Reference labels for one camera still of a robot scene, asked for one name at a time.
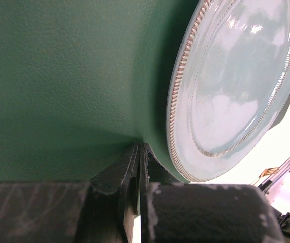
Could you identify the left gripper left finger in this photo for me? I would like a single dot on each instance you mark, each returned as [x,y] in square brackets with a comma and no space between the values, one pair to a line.
[99,210]

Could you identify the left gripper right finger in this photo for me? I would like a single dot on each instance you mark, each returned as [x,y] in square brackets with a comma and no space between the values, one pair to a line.
[178,212]

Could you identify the grey-blue round plate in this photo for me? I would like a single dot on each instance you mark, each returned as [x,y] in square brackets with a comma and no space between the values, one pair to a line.
[230,81]

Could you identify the gold fork green handle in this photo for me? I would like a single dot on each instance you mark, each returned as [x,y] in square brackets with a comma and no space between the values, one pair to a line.
[266,172]

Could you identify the aluminium right side rail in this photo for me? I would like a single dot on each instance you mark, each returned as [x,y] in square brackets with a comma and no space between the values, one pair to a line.
[271,185]

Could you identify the dark green placemat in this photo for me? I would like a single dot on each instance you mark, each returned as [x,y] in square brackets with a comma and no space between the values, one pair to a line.
[83,81]

